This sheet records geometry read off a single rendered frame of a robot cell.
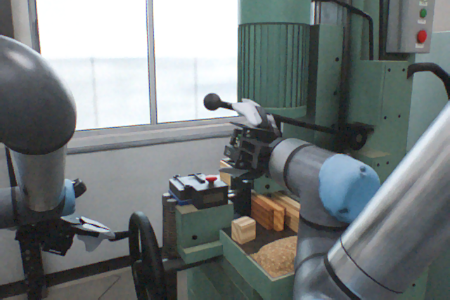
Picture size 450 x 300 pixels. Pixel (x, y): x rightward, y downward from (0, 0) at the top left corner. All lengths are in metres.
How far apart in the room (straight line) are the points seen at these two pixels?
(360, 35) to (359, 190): 0.56
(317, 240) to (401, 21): 0.65
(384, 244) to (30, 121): 0.36
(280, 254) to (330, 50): 0.50
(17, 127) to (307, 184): 0.33
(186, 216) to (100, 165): 1.36
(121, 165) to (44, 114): 1.77
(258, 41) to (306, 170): 0.43
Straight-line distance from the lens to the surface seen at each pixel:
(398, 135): 1.09
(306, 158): 0.48
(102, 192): 2.20
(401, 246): 0.35
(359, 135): 0.89
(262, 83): 0.83
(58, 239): 0.90
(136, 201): 2.27
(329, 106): 0.94
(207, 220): 0.86
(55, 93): 0.42
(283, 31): 0.83
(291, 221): 0.89
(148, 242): 0.79
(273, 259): 0.74
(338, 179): 0.43
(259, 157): 0.54
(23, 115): 0.40
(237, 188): 0.96
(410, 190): 0.34
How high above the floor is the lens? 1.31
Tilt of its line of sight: 12 degrees down
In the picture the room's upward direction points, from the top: straight up
